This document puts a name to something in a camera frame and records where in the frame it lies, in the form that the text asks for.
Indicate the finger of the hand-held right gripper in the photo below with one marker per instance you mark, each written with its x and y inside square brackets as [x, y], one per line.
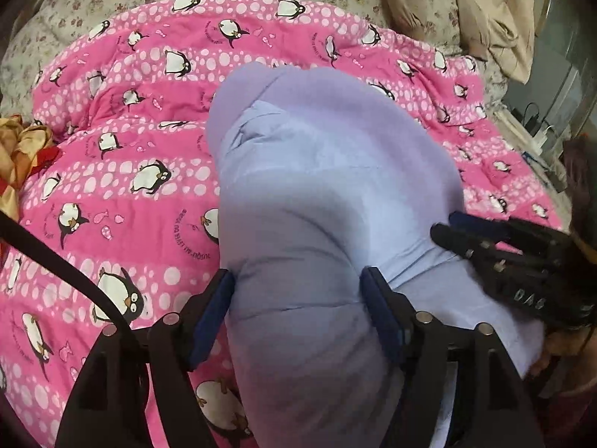
[475, 224]
[457, 240]

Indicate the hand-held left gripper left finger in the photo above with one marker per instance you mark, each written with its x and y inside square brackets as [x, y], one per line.
[212, 319]

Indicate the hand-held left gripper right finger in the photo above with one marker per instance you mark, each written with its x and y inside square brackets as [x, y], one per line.
[383, 310]

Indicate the purple fleece-lined jacket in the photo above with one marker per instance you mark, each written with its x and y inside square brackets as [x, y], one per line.
[303, 219]

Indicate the person's right hand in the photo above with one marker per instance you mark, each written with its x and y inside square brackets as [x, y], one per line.
[559, 345]

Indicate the white power strip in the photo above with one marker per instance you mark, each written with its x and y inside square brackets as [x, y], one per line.
[543, 139]

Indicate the black charger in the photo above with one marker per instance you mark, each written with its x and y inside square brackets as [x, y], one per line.
[531, 115]

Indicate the pink penguin print blanket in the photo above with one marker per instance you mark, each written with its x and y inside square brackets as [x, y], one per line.
[140, 149]

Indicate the beige cloth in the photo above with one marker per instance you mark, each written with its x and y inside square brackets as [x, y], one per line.
[489, 14]

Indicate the yellow and red cloth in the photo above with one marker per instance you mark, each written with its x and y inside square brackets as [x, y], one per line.
[23, 158]

